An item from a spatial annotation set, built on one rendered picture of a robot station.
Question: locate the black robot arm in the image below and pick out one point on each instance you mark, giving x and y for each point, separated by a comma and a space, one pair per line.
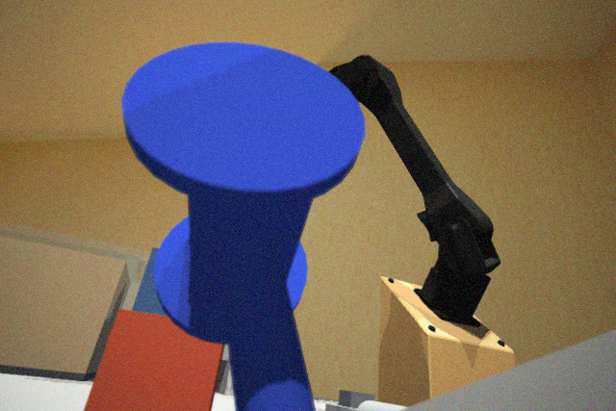
456, 284

